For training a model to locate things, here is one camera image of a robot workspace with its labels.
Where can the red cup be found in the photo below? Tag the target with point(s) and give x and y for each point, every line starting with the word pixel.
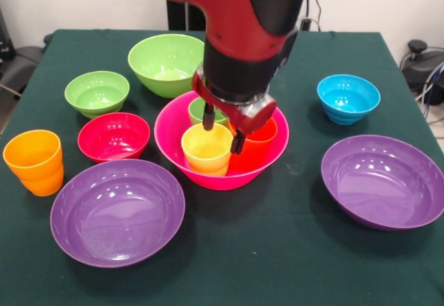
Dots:
pixel 255 153

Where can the green cup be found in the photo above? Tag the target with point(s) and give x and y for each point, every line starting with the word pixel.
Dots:
pixel 197 113

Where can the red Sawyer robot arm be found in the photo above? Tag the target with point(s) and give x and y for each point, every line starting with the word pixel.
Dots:
pixel 243 25

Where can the black floor stand base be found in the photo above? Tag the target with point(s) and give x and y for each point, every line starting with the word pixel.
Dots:
pixel 421 63
pixel 17 66

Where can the large green bowl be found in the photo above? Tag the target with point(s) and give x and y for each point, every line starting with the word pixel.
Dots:
pixel 163 59

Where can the dark green tablecloth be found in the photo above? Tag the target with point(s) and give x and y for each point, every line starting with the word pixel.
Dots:
pixel 243 250

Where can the small green bowl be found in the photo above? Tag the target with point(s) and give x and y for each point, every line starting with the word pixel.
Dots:
pixel 97 92

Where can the small red bowl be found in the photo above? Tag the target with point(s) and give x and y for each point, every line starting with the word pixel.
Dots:
pixel 114 139

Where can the yellow cup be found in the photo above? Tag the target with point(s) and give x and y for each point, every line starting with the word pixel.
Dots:
pixel 206 153

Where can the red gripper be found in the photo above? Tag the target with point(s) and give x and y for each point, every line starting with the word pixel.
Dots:
pixel 251 117

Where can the large pink bowl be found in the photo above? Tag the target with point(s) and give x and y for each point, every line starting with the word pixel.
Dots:
pixel 170 139

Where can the blue bowl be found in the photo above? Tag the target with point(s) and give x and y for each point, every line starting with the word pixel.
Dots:
pixel 348 99

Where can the purple bowl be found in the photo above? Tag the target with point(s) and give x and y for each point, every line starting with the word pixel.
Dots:
pixel 118 216
pixel 381 184

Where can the orange cup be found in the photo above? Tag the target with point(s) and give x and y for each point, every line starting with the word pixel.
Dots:
pixel 34 163

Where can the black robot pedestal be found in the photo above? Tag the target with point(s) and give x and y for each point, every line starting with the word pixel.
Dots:
pixel 187 14

